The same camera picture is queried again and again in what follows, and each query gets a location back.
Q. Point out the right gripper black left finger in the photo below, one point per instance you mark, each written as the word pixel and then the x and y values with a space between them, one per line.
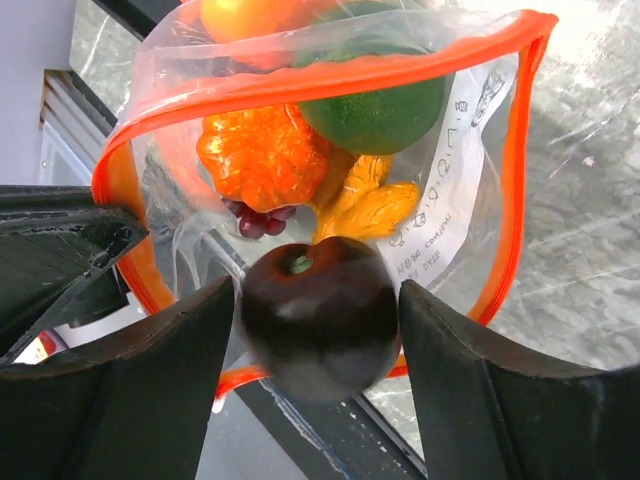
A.
pixel 134 404

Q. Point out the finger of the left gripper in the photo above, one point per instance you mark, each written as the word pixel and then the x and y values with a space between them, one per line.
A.
pixel 55 242

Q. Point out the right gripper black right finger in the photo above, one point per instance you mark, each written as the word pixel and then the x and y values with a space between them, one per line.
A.
pixel 490 408

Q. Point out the dark avocado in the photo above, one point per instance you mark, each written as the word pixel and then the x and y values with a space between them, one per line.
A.
pixel 322 319

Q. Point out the purple grape bunch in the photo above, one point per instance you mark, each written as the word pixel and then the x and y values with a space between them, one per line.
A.
pixel 254 225

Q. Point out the small orange pumpkin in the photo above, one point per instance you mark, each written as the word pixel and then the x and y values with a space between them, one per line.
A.
pixel 266 157

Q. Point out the orange tangerine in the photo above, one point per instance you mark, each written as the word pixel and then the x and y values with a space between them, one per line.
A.
pixel 234 20

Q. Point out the clear zip top bag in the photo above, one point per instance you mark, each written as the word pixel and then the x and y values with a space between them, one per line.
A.
pixel 464 239

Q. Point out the green lime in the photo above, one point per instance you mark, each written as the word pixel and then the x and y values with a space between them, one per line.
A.
pixel 380 122

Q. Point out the aluminium frame rail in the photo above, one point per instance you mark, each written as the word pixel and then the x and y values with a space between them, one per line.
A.
pixel 74 124

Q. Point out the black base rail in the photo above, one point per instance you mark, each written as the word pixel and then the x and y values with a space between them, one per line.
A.
pixel 348 440

